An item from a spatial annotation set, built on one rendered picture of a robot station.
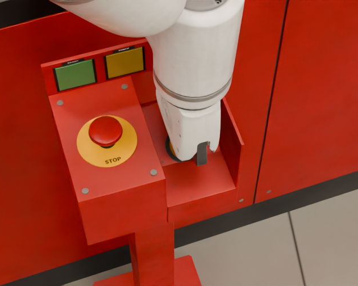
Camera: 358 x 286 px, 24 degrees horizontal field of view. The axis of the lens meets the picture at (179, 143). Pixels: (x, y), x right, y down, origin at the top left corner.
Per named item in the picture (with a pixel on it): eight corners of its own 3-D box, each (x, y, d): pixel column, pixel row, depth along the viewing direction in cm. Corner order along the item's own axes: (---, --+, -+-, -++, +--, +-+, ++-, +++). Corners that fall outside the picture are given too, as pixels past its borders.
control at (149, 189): (87, 245, 105) (71, 177, 89) (58, 143, 113) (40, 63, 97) (236, 204, 108) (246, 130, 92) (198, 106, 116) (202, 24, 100)
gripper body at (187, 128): (145, 42, 89) (145, 95, 99) (173, 122, 85) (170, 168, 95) (211, 26, 90) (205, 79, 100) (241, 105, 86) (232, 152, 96)
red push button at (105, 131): (95, 162, 98) (92, 146, 95) (87, 134, 100) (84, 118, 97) (128, 152, 98) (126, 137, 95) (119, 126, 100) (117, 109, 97)
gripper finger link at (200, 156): (192, 113, 90) (179, 98, 96) (203, 176, 94) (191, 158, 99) (202, 110, 91) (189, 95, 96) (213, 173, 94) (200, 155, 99)
